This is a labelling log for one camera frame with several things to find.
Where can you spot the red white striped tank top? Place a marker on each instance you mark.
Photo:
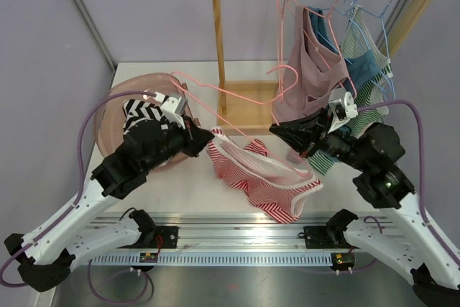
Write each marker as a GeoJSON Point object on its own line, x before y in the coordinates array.
{"type": "Point", "coordinates": [269, 185]}

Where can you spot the pink translucent plastic basin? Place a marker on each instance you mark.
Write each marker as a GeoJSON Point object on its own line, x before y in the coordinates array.
{"type": "Point", "coordinates": [109, 119]}

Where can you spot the green white striped tank top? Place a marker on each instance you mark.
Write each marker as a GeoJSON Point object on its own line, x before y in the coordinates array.
{"type": "Point", "coordinates": [367, 95]}

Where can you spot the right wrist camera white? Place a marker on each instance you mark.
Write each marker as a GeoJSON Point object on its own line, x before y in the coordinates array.
{"type": "Point", "coordinates": [343, 105]}

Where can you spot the mauve pink tank top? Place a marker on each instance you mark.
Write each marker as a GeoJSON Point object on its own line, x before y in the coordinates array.
{"type": "Point", "coordinates": [313, 72]}

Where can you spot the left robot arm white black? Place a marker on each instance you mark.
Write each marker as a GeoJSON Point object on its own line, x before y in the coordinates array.
{"type": "Point", "coordinates": [47, 255]}

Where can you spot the white slotted cable duct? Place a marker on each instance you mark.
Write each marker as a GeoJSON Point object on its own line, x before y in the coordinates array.
{"type": "Point", "coordinates": [217, 259]}

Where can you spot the black white striped tank top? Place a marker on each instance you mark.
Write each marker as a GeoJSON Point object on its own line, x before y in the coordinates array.
{"type": "Point", "coordinates": [138, 111]}

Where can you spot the blue wire hanger left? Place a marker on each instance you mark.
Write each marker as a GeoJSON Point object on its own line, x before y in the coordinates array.
{"type": "Point", "coordinates": [353, 29]}

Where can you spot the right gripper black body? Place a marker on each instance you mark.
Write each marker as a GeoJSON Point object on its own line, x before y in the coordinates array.
{"type": "Point", "coordinates": [324, 141]}

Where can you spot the aluminium mounting rail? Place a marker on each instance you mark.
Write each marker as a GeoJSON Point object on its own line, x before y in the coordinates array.
{"type": "Point", "coordinates": [226, 232]}

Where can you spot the teal blue tank top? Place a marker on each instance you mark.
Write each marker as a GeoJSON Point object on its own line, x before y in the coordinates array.
{"type": "Point", "coordinates": [361, 69]}

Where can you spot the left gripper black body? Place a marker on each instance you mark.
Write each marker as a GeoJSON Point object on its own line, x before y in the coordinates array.
{"type": "Point", "coordinates": [190, 144]}

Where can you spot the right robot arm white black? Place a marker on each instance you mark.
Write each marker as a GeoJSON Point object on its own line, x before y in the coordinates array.
{"type": "Point", "coordinates": [431, 265]}

